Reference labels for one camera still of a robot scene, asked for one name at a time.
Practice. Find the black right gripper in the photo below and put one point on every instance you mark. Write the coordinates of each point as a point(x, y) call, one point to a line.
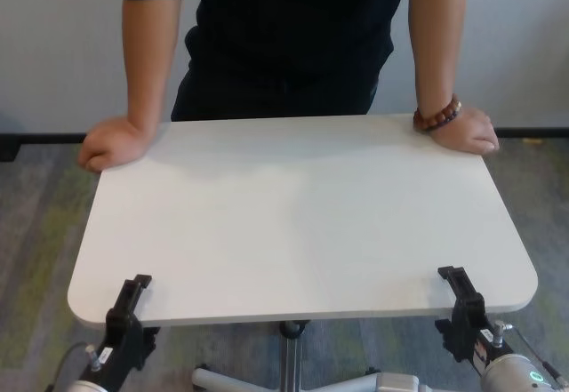
point(467, 334)

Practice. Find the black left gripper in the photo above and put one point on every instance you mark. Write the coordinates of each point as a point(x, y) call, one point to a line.
point(129, 343)

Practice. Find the white rolling table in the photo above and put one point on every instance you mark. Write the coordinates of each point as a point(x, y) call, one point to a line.
point(289, 223)

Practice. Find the person bare right forearm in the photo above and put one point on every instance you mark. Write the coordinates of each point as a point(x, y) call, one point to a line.
point(151, 58)

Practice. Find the person bare left forearm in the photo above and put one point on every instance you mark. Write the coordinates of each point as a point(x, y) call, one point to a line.
point(438, 41)

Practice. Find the person right hand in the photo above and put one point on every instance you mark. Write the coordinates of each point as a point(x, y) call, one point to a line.
point(111, 143)

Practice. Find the person left hand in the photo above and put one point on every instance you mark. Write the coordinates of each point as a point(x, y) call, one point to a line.
point(471, 130)

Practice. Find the small tan floor scrap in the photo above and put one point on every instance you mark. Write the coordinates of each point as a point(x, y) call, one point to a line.
point(531, 141)

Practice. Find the black t-shirt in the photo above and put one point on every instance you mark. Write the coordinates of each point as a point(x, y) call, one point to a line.
point(289, 14)

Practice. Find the black wall baseboard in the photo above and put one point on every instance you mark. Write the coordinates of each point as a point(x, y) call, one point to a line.
point(44, 138)

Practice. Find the black box at wall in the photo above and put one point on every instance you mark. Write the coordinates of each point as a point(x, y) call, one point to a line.
point(9, 149)

